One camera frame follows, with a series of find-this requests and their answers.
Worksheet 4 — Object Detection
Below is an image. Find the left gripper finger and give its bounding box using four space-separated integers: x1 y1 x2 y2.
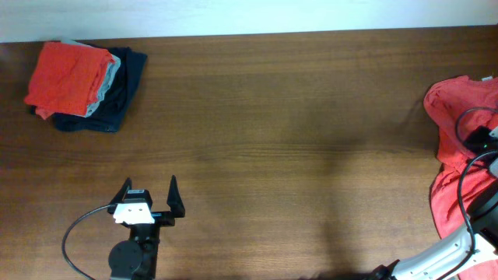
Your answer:
110 177 132 205
167 175 185 218

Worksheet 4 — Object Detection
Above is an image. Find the orange-red t-shirt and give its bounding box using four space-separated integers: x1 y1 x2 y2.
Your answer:
423 75 498 280

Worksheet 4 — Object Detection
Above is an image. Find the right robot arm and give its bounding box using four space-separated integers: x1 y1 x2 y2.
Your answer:
367 178 497 280

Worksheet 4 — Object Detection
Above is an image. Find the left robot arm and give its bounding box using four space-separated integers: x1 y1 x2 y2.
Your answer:
107 177 186 280

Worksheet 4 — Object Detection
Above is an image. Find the folded dark navy garment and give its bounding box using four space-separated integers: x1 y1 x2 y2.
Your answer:
47 47 147 132

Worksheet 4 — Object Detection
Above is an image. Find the folded grey shirt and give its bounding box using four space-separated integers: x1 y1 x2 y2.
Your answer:
49 42 121 117

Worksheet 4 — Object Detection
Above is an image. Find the folded red-orange shirt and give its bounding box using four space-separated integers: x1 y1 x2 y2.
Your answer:
24 41 121 119

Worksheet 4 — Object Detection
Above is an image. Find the left black cable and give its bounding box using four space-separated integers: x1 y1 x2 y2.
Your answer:
61 203 117 280

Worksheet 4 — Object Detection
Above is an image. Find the black cable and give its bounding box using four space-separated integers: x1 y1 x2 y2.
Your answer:
61 203 117 280
435 107 498 280

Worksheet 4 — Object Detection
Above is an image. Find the right black cable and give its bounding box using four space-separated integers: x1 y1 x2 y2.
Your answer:
435 107 498 280

